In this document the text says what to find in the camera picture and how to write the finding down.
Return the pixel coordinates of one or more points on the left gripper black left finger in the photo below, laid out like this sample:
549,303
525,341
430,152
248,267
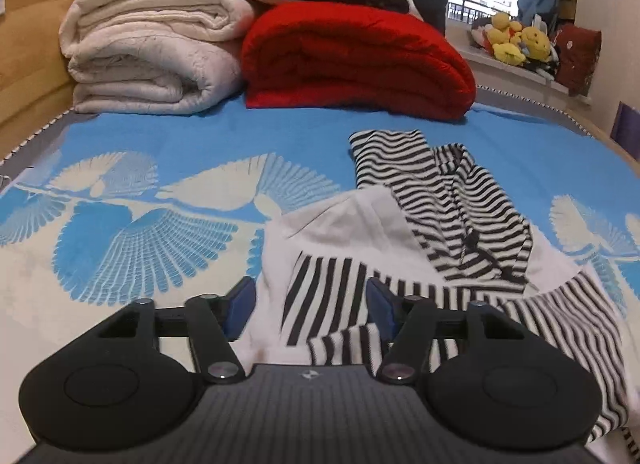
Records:
211,323

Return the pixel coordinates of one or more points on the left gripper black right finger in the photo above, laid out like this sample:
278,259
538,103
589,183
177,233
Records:
409,325

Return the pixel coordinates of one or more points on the thin-striped black white garment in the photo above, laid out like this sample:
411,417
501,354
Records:
482,246

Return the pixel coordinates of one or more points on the wide-striped black white garment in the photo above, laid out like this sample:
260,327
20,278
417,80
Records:
311,305

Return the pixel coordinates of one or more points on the blue white patterned bedspread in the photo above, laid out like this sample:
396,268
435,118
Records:
97,211

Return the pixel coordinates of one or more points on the cream folded quilt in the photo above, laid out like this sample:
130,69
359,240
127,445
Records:
175,57

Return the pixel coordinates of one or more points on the red folded blanket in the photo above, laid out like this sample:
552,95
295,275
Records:
324,54

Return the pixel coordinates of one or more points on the yellow plush toy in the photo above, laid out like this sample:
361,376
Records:
535,44
502,37

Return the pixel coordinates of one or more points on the dark red cushion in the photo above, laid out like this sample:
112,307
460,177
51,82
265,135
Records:
579,52

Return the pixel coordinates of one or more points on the wooden bed frame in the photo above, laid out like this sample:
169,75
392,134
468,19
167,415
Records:
35,85

